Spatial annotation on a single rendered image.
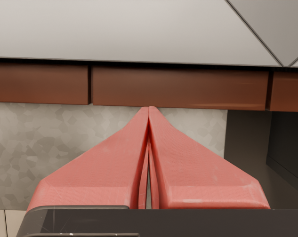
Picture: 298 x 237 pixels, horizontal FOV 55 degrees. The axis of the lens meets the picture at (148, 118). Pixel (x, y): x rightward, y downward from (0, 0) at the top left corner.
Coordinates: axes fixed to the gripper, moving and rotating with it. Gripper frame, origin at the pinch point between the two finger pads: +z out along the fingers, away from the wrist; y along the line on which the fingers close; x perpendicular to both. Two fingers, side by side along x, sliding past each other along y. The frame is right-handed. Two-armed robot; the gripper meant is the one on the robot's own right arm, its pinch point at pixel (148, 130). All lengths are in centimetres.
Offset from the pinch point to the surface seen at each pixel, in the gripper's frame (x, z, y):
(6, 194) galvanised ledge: 29.7, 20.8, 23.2
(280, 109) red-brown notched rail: 8.6, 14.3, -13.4
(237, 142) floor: 67, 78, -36
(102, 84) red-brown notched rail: 6.4, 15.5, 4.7
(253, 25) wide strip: -0.1, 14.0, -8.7
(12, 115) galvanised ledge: 17.8, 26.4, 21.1
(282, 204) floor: 91, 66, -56
